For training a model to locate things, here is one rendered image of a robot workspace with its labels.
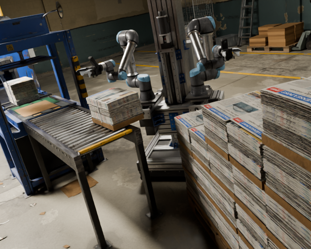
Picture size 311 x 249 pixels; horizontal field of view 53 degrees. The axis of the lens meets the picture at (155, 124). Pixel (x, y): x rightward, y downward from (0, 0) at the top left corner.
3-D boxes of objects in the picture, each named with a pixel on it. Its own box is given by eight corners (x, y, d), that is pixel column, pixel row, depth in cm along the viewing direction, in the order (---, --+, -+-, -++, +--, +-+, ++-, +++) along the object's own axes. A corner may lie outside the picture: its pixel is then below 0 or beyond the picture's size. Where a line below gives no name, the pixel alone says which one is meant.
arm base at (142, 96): (142, 96, 308) (140, 87, 304) (157, 95, 303) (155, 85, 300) (137, 102, 295) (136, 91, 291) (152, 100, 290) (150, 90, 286)
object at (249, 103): (257, 91, 185) (257, 89, 184) (290, 103, 158) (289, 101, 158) (200, 106, 177) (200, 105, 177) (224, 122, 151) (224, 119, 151)
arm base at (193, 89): (192, 92, 292) (190, 81, 289) (208, 90, 287) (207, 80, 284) (189, 97, 279) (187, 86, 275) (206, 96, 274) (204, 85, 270)
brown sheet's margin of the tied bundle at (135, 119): (144, 118, 252) (143, 113, 250) (114, 131, 237) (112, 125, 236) (134, 114, 264) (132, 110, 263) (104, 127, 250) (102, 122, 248)
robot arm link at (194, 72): (189, 83, 285) (187, 68, 280) (203, 80, 286) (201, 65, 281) (192, 86, 273) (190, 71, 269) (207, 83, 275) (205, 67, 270)
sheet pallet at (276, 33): (307, 44, 776) (307, 21, 756) (289, 52, 734) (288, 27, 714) (265, 45, 871) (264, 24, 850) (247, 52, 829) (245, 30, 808)
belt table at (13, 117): (78, 110, 347) (76, 102, 343) (19, 131, 314) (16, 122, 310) (57, 102, 402) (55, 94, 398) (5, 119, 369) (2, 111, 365)
